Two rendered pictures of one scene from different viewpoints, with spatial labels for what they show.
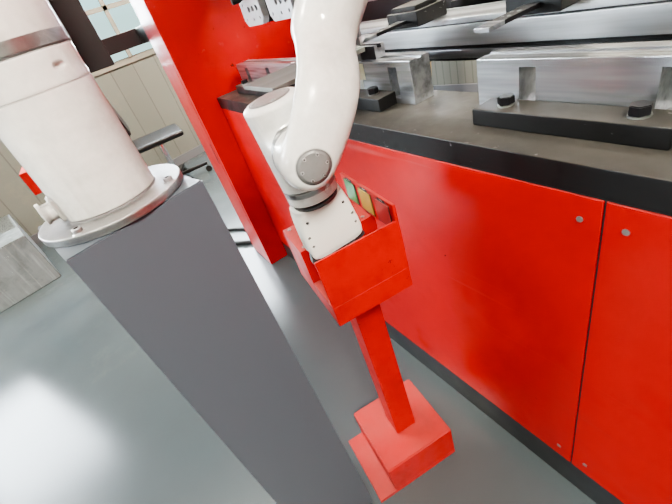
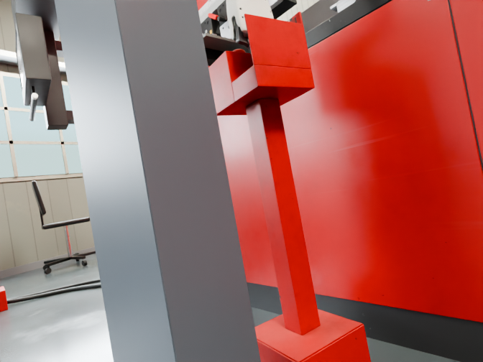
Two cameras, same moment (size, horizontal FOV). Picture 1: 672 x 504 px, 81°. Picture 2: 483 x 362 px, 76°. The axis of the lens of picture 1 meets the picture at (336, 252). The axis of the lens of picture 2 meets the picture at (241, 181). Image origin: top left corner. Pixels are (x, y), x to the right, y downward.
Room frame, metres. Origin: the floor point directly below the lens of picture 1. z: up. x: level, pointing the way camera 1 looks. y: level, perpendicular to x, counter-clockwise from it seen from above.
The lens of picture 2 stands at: (-0.05, 0.28, 0.46)
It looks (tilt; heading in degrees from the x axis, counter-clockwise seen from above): 2 degrees up; 343
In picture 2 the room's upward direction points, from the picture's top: 10 degrees counter-clockwise
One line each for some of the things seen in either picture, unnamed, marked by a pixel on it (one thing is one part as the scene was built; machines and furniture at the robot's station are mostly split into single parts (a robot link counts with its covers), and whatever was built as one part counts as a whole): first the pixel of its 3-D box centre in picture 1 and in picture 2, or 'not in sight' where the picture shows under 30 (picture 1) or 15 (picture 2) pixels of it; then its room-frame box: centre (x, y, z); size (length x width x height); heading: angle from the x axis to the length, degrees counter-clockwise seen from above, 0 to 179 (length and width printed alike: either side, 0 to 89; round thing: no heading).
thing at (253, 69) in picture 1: (271, 74); not in sight; (1.62, 0.01, 0.92); 0.50 x 0.06 x 0.10; 23
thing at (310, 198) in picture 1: (311, 186); not in sight; (0.57, 0.00, 0.91); 0.09 x 0.08 x 0.03; 105
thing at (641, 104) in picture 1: (640, 109); not in sight; (0.44, -0.44, 0.91); 0.03 x 0.03 x 0.02
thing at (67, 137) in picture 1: (71, 139); not in sight; (0.53, 0.26, 1.09); 0.19 x 0.19 x 0.18
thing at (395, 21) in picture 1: (395, 21); not in sight; (1.17, -0.36, 1.01); 0.26 x 0.12 x 0.05; 113
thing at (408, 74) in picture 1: (368, 77); not in sight; (1.06, -0.23, 0.92); 0.39 x 0.06 x 0.10; 23
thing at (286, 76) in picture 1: (302, 68); (221, 52); (1.06, -0.07, 1.00); 0.26 x 0.18 x 0.01; 113
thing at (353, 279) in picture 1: (341, 244); (254, 66); (0.63, -0.01, 0.75); 0.20 x 0.16 x 0.18; 15
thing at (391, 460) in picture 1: (396, 436); (297, 358); (0.62, 0.01, 0.06); 0.25 x 0.20 x 0.12; 105
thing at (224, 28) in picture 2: not in sight; (237, 19); (1.14, -0.20, 1.18); 0.15 x 0.09 x 0.17; 23
